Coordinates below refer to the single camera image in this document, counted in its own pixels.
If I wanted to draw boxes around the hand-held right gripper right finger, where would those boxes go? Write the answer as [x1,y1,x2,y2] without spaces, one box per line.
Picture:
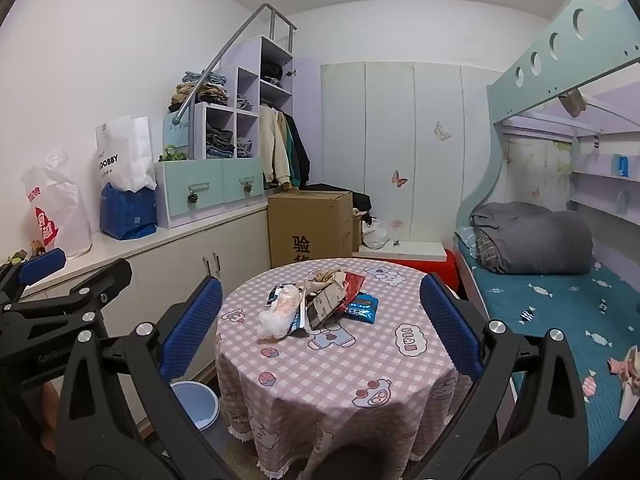
[419,274,591,480]

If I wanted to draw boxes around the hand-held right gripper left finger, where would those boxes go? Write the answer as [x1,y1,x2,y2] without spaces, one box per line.
[54,276,236,480]

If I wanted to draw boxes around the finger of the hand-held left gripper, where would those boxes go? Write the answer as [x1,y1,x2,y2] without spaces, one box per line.
[10,259,133,321]
[0,247,67,306]

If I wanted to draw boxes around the light blue plastic bin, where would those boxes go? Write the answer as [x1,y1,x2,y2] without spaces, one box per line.
[170,381,221,433]

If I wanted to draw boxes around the torn cardboard packaging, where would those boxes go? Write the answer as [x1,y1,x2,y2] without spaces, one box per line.
[300,280,351,332]

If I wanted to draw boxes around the person's left forearm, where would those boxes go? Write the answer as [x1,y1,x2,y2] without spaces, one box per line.
[20,380,60,443]

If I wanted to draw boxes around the white plastic bag red print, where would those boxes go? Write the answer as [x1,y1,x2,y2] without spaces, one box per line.
[21,146,93,260]

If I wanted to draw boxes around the red box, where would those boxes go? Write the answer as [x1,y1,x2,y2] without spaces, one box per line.
[380,250,458,291]

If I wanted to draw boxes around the low white cabinet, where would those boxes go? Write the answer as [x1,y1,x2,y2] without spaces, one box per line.
[20,200,273,431]

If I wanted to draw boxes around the blue bag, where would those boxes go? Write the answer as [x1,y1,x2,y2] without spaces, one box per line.
[100,182,158,241]

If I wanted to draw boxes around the light blue checked pillow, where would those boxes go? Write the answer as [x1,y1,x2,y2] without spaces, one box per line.
[457,226,481,261]

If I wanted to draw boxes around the white board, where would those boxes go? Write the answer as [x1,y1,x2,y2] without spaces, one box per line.
[360,241,447,262]

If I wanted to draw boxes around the blue printed bedsheet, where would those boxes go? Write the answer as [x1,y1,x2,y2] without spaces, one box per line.
[455,230,640,466]

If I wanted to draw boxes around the round table pink checked tablecloth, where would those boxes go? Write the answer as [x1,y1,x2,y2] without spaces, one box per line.
[215,257,473,480]

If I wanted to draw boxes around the red snack wrapper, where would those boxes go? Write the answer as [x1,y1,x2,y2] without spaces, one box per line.
[342,272,368,311]

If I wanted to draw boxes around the grey blanket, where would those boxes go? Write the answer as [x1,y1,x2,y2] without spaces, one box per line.
[470,202,594,275]

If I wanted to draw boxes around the white paper bag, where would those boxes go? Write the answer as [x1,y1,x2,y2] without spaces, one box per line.
[96,115,157,192]

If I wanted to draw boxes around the stair cabinet with mint drawers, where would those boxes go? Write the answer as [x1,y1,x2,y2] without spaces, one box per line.
[155,35,296,230]

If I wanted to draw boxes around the black clothes heap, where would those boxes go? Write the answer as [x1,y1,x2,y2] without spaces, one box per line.
[352,192,373,226]

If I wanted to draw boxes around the large cardboard box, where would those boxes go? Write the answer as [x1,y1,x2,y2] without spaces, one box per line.
[267,190,355,270]

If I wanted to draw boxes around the white wardrobe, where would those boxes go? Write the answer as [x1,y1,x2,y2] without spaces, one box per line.
[320,61,501,256]

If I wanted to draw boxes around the dark grey folded jeans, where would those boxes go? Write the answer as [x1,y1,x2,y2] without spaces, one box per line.
[206,127,236,159]

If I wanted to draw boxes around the cream hanging jacket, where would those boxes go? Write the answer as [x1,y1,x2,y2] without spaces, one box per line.
[257,105,292,186]

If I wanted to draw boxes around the black hanging jacket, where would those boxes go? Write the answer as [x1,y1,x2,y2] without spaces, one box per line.
[290,115,312,188]

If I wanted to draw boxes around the green hanging jacket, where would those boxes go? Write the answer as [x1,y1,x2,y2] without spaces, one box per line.
[285,112,301,186]

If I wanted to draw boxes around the beige blue folded clothes pile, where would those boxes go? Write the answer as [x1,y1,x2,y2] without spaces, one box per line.
[167,70,229,113]

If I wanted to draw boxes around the grey metal handrail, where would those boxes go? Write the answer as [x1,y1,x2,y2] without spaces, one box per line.
[172,3,298,126]

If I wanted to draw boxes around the mint bunk bed frame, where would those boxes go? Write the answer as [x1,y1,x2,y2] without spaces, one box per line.
[452,0,640,461]

